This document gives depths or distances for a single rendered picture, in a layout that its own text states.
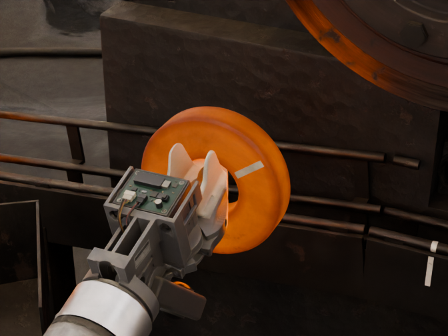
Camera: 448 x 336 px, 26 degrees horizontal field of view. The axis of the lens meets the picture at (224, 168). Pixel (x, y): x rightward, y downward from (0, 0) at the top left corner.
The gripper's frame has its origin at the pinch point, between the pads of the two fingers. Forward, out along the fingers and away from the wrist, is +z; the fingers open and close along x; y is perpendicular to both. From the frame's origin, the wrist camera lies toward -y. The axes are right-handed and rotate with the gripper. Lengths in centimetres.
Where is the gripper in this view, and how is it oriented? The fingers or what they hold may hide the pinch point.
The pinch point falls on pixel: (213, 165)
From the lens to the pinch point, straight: 97.4
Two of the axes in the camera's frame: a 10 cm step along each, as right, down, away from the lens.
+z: 4.0, -6.7, 6.2
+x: -9.1, -2.0, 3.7
